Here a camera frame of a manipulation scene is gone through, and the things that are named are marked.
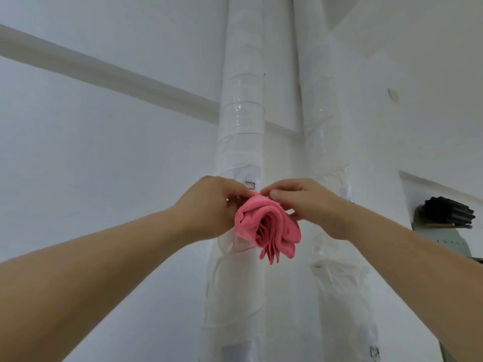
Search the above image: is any person's left hand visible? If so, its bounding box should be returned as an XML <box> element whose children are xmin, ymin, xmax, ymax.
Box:
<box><xmin>170</xmin><ymin>175</ymin><xmax>254</xmax><ymax>242</ymax></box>

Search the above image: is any pink towel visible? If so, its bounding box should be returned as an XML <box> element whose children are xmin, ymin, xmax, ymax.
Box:
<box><xmin>233</xmin><ymin>191</ymin><xmax>302</xmax><ymax>265</ymax></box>

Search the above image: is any black textured foam roller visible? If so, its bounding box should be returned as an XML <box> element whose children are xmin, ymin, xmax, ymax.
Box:
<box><xmin>419</xmin><ymin>197</ymin><xmax>475</xmax><ymax>226</ymax></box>

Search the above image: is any person's right hand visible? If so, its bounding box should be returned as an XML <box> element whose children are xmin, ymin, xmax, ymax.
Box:
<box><xmin>260</xmin><ymin>178</ymin><xmax>363</xmax><ymax>241</ymax></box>

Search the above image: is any person's left forearm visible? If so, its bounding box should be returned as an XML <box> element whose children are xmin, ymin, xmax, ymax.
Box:
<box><xmin>0</xmin><ymin>209</ymin><xmax>193</xmax><ymax>362</ymax></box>

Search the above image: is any person's right forearm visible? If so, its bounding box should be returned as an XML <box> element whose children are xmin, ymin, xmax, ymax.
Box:
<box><xmin>339</xmin><ymin>205</ymin><xmax>483</xmax><ymax>362</ymax></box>

